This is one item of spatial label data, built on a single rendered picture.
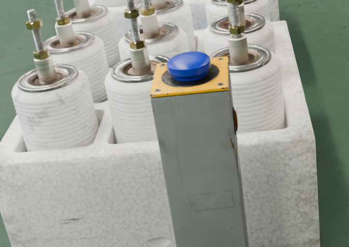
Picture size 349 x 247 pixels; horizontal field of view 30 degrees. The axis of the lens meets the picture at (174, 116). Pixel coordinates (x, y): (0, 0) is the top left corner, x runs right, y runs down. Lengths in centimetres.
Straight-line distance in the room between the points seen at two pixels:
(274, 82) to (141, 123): 16
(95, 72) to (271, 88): 26
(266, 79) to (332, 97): 49
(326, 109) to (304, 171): 43
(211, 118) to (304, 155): 20
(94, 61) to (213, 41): 16
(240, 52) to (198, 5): 48
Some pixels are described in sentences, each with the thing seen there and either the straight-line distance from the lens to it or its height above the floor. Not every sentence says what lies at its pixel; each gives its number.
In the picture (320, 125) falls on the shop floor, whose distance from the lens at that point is 114.
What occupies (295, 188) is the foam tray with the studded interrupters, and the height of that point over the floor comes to 11.
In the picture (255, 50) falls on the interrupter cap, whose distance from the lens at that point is 79.
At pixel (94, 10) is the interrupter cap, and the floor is 25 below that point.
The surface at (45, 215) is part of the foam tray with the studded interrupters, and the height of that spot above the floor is 10.
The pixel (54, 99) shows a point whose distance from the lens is 78.
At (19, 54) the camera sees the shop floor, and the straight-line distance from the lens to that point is 168.
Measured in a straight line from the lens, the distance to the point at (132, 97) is 76.
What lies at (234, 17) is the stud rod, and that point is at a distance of 76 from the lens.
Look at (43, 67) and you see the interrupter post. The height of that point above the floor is 27.
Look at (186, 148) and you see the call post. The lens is 60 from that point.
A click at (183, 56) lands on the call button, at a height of 33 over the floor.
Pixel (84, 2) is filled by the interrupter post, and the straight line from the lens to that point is 102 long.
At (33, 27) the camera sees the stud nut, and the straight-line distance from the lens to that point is 79.
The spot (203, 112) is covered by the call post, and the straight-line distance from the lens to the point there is 58.
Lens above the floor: 56
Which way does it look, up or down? 27 degrees down
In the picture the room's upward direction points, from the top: 9 degrees counter-clockwise
